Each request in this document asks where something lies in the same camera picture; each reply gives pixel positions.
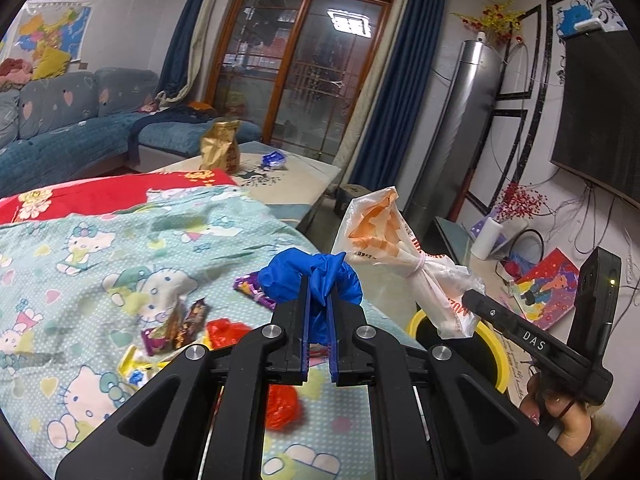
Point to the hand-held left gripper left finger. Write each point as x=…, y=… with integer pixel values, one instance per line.
x=305, y=332

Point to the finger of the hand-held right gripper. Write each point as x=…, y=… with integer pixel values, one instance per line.
x=487, y=310

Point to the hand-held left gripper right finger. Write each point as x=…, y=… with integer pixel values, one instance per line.
x=334, y=340

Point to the yellow trash bin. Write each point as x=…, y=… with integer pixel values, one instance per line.
x=494, y=352

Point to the blue plastic bag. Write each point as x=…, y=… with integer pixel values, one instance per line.
x=285, y=275

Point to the red crinkled wrapper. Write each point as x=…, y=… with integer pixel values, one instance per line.
x=225, y=332
x=282, y=405

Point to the white orange plastic bag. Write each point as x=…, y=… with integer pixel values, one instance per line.
x=375, y=230

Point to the purple and gold snack wrapper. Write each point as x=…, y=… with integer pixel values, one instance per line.
x=160, y=335

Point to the person's right hand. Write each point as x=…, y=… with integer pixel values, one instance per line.
x=570, y=425

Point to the red colourful picture board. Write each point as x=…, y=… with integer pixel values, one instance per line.
x=550, y=285

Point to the white paper towel roll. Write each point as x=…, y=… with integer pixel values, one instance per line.
x=486, y=240

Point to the red berry branches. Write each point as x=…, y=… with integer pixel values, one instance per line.
x=517, y=202

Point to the brown snack wrapper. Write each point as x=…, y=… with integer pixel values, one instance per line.
x=192, y=320

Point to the dark low stool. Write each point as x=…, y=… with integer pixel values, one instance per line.
x=352, y=195

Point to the marble-top coffee table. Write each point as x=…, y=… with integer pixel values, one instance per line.
x=300, y=185

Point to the yellow snack wrapper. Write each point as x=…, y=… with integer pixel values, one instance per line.
x=137, y=367

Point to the blue foil wrapper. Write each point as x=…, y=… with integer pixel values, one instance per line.
x=274, y=160

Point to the silver standing air conditioner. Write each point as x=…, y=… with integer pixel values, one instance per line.
x=465, y=125

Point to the black television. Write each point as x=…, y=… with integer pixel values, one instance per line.
x=600, y=110

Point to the gold paper bag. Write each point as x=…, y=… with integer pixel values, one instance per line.
x=219, y=145

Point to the cartoon cat printed blanket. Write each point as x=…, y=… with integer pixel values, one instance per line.
x=100, y=260

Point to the blue curtain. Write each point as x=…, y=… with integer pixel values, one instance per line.
x=405, y=85
x=192, y=20

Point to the red printed blanket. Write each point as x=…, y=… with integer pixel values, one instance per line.
x=100, y=191

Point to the dark blue cloth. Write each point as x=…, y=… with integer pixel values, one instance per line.
x=170, y=117

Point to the wooden glass sliding door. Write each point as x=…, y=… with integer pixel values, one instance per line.
x=300, y=60

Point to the yellow artificial flowers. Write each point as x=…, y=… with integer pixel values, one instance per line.
x=495, y=17

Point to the blue heart-patterned sofa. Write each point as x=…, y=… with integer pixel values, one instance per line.
x=65, y=135

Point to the yellow cushion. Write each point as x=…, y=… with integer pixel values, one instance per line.
x=50, y=62

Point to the pile of pink clothes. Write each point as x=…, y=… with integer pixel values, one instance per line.
x=15, y=74

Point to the country map poster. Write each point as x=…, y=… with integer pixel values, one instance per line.
x=50, y=35

